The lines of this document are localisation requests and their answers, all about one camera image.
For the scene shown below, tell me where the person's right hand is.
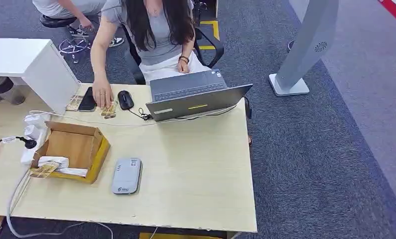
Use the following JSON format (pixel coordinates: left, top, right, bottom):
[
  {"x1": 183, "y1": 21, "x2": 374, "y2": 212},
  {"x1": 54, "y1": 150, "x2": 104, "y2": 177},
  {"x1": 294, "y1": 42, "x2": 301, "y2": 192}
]
[{"x1": 91, "y1": 76, "x2": 115, "y2": 109}]

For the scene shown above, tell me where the printed card stack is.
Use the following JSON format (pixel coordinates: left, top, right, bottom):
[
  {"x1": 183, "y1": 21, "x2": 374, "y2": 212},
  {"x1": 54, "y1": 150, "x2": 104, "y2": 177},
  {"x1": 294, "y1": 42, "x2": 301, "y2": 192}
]
[
  {"x1": 101, "y1": 101, "x2": 119, "y2": 120},
  {"x1": 65, "y1": 95, "x2": 85, "y2": 112}
]

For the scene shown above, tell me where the black smartphone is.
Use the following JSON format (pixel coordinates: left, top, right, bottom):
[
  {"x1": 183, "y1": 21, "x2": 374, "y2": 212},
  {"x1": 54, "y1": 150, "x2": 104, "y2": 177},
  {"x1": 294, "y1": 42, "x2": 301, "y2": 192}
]
[{"x1": 78, "y1": 86, "x2": 98, "y2": 113}]

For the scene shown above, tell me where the black computer mouse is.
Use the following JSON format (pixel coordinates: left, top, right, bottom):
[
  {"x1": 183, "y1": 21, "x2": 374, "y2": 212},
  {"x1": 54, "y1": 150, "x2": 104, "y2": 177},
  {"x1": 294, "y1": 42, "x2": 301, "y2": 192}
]
[{"x1": 117, "y1": 90, "x2": 135, "y2": 111}]

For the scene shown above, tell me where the grey laptop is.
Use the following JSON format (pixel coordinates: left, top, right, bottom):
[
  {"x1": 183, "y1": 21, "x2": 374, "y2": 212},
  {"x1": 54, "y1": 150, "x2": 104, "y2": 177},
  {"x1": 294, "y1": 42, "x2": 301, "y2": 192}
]
[{"x1": 145, "y1": 69, "x2": 254, "y2": 122}]

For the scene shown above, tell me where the black office chair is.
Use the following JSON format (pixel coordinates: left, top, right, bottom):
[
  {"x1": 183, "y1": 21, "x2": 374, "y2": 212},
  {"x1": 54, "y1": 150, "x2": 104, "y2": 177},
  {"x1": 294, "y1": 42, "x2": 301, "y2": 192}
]
[{"x1": 122, "y1": 24, "x2": 225, "y2": 86}]

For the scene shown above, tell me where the person at laptop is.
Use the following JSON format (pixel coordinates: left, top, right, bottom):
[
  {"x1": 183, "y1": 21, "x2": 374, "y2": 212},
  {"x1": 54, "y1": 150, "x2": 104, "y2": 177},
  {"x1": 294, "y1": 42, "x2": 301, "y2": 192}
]
[{"x1": 90, "y1": 0, "x2": 226, "y2": 110}]

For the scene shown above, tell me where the chrome stool base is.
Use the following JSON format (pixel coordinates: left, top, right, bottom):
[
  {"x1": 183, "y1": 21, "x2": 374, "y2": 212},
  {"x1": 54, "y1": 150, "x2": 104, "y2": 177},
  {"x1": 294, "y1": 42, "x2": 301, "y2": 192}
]
[{"x1": 58, "y1": 37, "x2": 91, "y2": 64}]

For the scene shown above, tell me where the wooden card box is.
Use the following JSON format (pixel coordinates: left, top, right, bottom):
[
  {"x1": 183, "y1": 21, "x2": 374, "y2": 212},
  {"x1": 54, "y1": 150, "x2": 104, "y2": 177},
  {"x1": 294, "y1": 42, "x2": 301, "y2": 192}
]
[{"x1": 30, "y1": 121, "x2": 111, "y2": 185}]

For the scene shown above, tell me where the white power strip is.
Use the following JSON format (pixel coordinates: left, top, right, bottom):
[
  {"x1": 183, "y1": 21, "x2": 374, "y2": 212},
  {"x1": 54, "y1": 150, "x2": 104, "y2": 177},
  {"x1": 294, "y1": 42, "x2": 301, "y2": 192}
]
[{"x1": 20, "y1": 112, "x2": 52, "y2": 166}]

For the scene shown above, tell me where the white cabinet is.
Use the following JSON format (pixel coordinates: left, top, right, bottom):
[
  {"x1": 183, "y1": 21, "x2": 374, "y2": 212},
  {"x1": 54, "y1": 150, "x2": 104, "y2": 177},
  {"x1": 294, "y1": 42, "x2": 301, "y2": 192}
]
[{"x1": 0, "y1": 37, "x2": 82, "y2": 115}]

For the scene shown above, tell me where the white plastic holder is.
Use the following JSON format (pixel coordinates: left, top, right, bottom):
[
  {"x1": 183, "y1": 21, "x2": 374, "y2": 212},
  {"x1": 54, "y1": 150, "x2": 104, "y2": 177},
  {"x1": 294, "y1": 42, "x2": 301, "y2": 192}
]
[{"x1": 37, "y1": 155, "x2": 89, "y2": 178}]

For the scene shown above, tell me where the black stool seat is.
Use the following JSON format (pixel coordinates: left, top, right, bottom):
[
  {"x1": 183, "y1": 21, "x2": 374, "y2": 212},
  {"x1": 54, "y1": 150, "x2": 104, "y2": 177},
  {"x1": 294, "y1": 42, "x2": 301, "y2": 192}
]
[{"x1": 39, "y1": 14, "x2": 77, "y2": 29}]

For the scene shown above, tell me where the grey card reader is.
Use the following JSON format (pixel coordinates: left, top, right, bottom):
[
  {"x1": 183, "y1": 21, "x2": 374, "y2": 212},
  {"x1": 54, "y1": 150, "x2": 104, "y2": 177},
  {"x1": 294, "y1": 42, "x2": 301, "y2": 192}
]
[{"x1": 111, "y1": 157, "x2": 143, "y2": 196}]

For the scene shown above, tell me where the black plug with tag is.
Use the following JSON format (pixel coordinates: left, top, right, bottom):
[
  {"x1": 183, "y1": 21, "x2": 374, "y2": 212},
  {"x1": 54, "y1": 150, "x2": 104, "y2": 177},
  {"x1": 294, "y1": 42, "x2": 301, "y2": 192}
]
[{"x1": 1, "y1": 135, "x2": 38, "y2": 150}]

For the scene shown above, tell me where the person on stool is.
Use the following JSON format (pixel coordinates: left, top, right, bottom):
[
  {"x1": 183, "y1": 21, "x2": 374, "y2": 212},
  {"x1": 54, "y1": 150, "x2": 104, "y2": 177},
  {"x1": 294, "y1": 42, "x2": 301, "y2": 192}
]
[{"x1": 32, "y1": 0, "x2": 125, "y2": 48}]

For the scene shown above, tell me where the person's leg and shoe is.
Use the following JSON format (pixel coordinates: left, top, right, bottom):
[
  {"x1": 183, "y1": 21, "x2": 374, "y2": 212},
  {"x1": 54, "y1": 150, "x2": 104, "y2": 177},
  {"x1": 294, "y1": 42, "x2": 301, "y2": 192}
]
[{"x1": 0, "y1": 76, "x2": 27, "y2": 106}]

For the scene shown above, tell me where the grey kiosk stand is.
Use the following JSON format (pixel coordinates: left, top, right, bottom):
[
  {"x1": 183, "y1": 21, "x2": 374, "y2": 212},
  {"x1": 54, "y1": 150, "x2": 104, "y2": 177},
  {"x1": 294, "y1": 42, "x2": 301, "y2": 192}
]
[{"x1": 268, "y1": 0, "x2": 340, "y2": 97}]

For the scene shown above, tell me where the black mouse cable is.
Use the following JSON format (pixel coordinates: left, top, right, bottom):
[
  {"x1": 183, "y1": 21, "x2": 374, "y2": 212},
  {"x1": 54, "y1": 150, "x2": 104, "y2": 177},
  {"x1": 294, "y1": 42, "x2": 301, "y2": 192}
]
[{"x1": 128, "y1": 107, "x2": 153, "y2": 121}]

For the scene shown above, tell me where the thick grey cable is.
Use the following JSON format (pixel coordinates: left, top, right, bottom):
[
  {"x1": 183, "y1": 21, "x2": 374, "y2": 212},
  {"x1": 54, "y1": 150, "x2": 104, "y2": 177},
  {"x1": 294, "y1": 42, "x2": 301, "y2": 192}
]
[{"x1": 5, "y1": 167, "x2": 115, "y2": 239}]

